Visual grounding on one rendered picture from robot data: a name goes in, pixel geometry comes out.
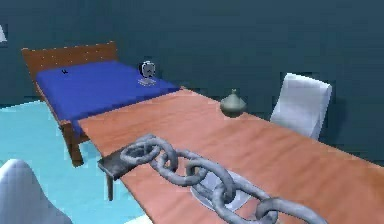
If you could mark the reddish brown dining table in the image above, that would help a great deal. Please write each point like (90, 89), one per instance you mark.
(266, 150)

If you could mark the grey green round vase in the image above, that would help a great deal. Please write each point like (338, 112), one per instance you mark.
(233, 105)

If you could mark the grey alarm clock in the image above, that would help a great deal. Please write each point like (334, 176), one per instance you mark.
(147, 70)

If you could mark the pale grey plate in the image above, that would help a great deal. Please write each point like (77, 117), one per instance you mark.
(213, 186)

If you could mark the dark grey stool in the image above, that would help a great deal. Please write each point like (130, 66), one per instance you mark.
(113, 165)

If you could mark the brown bed with blue cover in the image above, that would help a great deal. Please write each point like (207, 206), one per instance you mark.
(96, 86)

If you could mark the white chair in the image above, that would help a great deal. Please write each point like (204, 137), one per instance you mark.
(23, 196)
(301, 103)

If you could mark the small black object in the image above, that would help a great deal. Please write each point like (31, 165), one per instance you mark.
(65, 71)

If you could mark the white lamp shade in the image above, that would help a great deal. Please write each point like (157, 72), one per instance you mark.
(2, 34)

